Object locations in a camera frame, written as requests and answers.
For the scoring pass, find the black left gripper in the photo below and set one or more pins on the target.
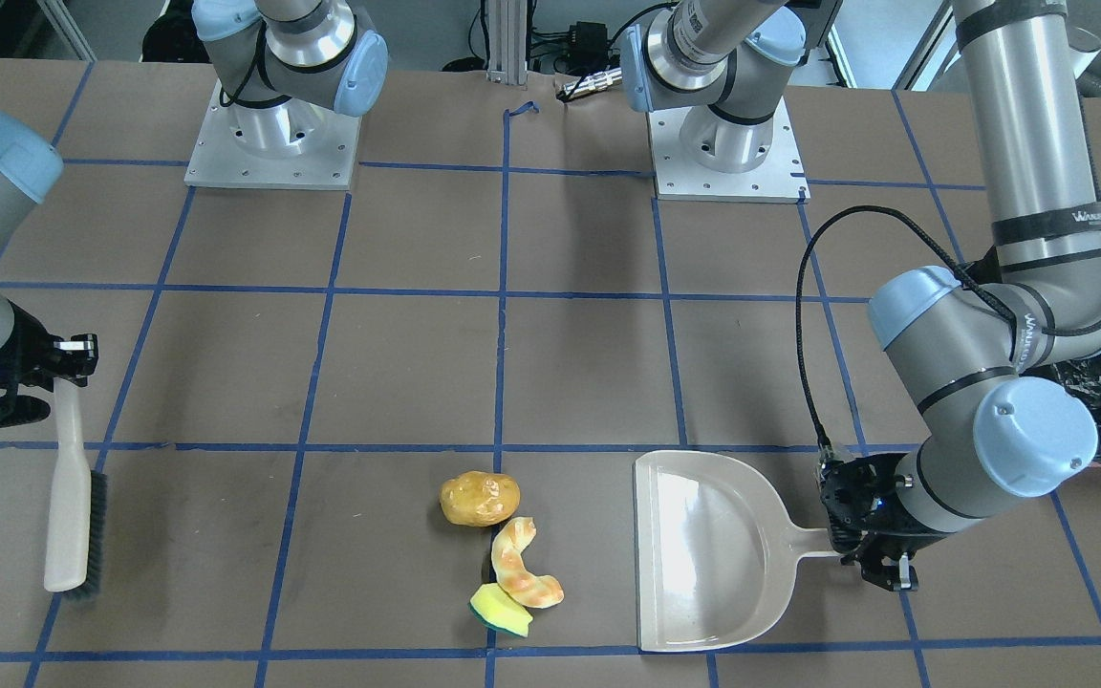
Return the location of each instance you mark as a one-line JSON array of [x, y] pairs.
[[845, 494]]

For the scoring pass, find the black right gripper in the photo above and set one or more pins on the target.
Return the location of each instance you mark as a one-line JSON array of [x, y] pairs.
[[32, 350]]

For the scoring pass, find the white hand brush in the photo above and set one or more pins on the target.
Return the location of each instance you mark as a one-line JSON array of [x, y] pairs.
[[78, 502]]

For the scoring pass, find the beige dustpan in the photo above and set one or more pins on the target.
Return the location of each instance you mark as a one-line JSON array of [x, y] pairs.
[[717, 553]]

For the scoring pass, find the toy orange peel piece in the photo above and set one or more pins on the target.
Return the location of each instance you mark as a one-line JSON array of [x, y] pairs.
[[511, 574]]

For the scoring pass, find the yellow green sponge piece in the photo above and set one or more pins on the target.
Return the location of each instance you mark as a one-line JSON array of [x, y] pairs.
[[499, 611]]

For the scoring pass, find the toy potato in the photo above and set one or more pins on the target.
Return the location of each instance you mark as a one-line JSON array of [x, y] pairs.
[[477, 499]]

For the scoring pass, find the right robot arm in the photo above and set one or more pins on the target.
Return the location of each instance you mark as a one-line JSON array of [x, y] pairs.
[[295, 78]]

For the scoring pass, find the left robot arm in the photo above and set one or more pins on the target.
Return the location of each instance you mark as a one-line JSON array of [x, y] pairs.
[[962, 348]]

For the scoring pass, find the black power adapter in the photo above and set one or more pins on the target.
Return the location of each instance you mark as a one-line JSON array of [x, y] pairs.
[[586, 40]]

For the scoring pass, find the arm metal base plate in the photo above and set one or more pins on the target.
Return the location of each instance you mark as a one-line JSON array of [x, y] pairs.
[[700, 157], [293, 146]]

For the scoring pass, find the silver cable connector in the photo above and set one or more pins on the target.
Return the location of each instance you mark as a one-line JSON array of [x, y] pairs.
[[589, 85]]

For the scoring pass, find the aluminium frame post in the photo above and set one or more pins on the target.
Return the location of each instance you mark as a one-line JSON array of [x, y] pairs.
[[507, 41]]

